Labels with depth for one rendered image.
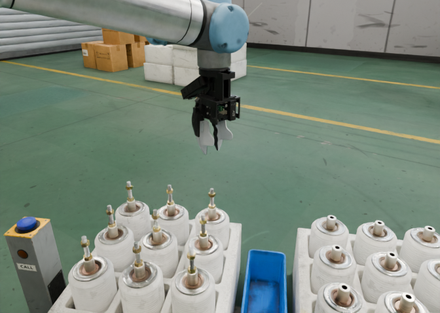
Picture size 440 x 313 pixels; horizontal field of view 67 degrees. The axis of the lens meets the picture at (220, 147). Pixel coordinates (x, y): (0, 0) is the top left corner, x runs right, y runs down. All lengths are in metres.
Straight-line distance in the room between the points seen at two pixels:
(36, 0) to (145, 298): 0.58
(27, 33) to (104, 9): 5.52
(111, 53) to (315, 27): 3.22
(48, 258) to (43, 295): 0.10
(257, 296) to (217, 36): 0.78
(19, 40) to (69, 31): 0.84
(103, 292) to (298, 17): 5.46
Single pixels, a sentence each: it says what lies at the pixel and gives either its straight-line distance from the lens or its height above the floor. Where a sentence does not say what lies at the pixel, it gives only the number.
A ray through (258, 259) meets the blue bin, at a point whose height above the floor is 0.09.
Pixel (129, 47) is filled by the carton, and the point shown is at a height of 0.25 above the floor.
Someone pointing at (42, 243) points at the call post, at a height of 0.27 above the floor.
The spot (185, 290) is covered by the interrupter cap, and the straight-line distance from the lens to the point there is 0.75.
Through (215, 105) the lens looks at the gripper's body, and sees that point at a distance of 0.72.
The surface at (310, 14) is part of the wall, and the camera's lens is 5.84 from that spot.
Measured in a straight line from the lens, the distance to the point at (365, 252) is 0.97.
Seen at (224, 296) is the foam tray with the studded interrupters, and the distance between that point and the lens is 0.83.
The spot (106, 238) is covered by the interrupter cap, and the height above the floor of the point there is 0.25.
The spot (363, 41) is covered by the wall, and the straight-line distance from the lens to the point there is 5.65.
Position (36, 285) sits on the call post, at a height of 0.17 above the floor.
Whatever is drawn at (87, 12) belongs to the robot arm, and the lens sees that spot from 0.46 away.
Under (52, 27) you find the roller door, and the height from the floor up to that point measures 0.40.
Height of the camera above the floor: 0.80
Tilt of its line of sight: 24 degrees down
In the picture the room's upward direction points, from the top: straight up
